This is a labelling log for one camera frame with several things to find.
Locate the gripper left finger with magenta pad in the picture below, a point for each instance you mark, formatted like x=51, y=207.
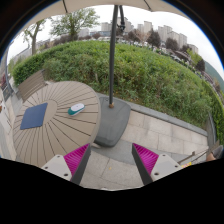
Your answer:
x=70, y=167

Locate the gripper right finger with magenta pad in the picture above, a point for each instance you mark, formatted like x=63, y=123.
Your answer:
x=152, y=166

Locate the white and teal computer mouse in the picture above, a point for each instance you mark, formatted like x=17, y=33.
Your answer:
x=75, y=109

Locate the blue mouse pad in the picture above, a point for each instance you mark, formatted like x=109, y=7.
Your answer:
x=33, y=117

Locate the round slatted beige table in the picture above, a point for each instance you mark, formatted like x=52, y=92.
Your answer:
x=60, y=133

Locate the grey umbrella base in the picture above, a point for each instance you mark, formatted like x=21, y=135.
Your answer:
x=113, y=122

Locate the dark shoe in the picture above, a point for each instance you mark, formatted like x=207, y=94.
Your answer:
x=218, y=153

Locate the green hedge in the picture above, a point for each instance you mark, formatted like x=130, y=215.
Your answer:
x=140, y=75

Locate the beige slatted chair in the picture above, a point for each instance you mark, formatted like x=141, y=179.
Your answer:
x=32, y=84

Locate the dark umbrella pole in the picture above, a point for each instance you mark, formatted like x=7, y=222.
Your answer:
x=118, y=10

